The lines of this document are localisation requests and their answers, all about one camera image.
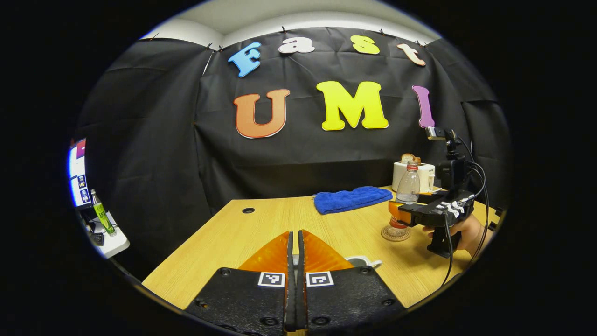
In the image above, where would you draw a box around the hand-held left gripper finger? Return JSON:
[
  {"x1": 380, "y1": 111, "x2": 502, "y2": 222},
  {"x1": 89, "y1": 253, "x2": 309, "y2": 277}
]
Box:
[
  {"x1": 298, "y1": 230, "x2": 405, "y2": 336},
  {"x1": 184, "y1": 231, "x2": 293, "y2": 336}
]

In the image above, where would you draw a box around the clear plastic water bottle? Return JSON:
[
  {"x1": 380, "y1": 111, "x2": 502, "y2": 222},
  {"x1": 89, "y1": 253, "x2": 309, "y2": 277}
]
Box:
[{"x1": 389, "y1": 162, "x2": 421, "y2": 237}]

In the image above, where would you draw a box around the round brown coaster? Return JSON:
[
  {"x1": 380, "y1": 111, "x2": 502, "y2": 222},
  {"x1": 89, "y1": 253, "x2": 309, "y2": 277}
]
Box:
[{"x1": 381, "y1": 225, "x2": 412, "y2": 242}]

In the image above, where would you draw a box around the white ceramic teacup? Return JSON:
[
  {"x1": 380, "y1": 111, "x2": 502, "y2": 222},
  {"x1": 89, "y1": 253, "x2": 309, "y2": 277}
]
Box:
[{"x1": 345, "y1": 255, "x2": 383, "y2": 270}]

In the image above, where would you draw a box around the green glass bottle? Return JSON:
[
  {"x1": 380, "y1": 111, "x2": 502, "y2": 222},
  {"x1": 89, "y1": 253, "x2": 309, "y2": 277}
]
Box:
[{"x1": 90, "y1": 189, "x2": 115, "y2": 235}]

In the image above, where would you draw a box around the white toaster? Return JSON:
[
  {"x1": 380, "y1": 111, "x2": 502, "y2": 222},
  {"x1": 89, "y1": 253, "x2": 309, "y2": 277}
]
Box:
[{"x1": 392, "y1": 161, "x2": 436, "y2": 193}]

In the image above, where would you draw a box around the blue folded towel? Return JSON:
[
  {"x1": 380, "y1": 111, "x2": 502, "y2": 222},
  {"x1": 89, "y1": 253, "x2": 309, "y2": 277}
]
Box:
[{"x1": 313, "y1": 186, "x2": 393, "y2": 215}]

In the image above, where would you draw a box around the black backdrop cloth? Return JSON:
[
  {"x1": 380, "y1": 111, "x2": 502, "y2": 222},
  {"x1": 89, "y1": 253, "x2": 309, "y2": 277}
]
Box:
[{"x1": 75, "y1": 27, "x2": 514, "y2": 280}]

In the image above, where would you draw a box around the white side table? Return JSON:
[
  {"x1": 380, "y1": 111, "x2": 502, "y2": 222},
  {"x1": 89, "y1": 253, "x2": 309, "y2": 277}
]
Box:
[{"x1": 84, "y1": 210, "x2": 130, "y2": 259}]

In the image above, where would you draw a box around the computer monitor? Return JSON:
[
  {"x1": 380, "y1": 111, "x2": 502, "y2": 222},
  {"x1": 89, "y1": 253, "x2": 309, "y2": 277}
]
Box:
[{"x1": 69, "y1": 138, "x2": 88, "y2": 208}]

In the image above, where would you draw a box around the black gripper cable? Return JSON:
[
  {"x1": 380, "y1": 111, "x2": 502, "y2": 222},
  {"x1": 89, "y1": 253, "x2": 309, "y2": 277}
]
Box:
[{"x1": 441, "y1": 135, "x2": 490, "y2": 287}]

